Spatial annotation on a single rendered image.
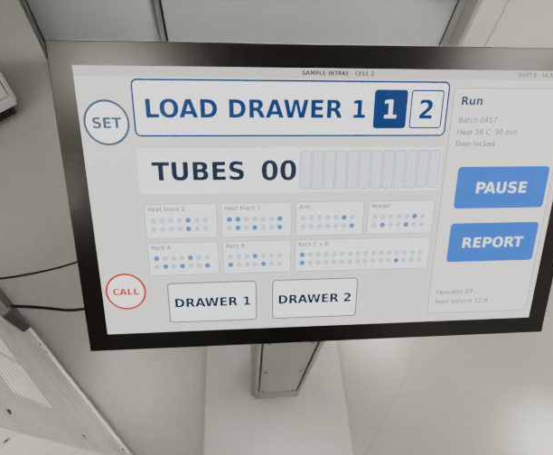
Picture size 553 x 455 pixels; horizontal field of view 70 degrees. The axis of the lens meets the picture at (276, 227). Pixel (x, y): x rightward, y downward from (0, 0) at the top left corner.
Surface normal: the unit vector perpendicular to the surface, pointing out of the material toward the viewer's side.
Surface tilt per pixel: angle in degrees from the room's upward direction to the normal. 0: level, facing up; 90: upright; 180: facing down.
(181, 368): 0
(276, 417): 3
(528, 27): 90
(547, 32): 90
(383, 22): 90
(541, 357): 0
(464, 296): 50
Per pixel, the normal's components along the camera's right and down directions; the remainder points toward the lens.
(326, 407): 0.15, -0.55
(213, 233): 0.08, 0.29
